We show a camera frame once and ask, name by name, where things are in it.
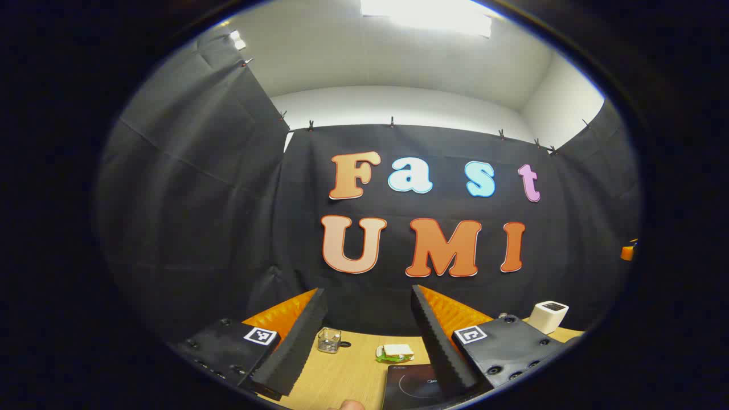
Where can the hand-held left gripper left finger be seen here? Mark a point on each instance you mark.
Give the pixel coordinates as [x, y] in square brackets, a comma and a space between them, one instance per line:
[299, 341]

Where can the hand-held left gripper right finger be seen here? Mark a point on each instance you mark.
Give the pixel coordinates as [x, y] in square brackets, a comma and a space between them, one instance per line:
[438, 341]

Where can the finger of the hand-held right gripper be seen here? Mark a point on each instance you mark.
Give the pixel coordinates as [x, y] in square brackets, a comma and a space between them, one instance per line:
[627, 252]

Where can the black induction cooktop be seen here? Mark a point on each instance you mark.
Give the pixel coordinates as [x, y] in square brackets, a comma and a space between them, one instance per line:
[407, 387]

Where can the small glass holder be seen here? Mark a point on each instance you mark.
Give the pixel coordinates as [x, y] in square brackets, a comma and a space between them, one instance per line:
[329, 341]

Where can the sandwich with lettuce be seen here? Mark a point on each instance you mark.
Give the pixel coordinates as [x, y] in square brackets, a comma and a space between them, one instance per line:
[397, 349]

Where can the white toaster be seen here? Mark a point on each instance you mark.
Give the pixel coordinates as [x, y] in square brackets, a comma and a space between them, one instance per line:
[547, 320]

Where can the black backdrop cloth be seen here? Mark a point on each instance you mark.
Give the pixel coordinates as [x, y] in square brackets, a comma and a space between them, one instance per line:
[199, 199]

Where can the row of cloth clips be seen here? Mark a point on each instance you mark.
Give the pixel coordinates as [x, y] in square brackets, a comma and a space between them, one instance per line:
[392, 122]

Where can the small ceiling light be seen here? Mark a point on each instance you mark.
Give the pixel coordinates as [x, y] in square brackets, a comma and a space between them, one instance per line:
[237, 40]

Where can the large ceiling light panel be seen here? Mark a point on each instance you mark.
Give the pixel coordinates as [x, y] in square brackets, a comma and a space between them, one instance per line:
[427, 14]

